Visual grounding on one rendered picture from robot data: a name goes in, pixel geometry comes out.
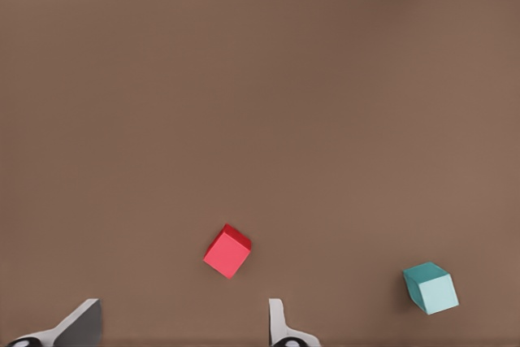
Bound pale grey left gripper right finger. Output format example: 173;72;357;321
268;297;322;347

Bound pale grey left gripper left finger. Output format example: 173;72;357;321
2;297;103;347

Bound red cube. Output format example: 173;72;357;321
202;223;253;280

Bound teal cube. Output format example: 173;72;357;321
402;261;460;316

